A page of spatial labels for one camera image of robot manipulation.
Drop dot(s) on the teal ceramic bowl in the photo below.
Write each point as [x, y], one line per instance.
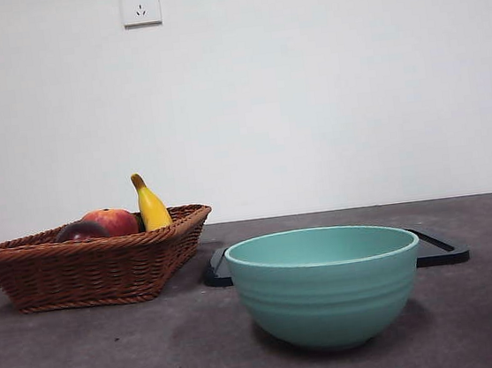
[328, 299]

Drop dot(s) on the dark red plum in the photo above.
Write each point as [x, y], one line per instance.
[80, 232]

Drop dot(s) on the yellow banana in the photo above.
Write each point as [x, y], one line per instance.
[153, 209]

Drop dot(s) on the dark green fruit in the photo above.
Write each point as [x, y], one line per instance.
[141, 224]

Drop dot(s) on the red orange peach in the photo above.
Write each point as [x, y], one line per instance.
[119, 220]

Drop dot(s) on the brown wicker basket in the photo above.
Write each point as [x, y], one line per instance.
[83, 273]

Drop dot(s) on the dark green rectangular tray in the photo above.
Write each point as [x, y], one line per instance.
[441, 255]

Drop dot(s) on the white wall socket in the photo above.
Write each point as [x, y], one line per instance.
[140, 5]

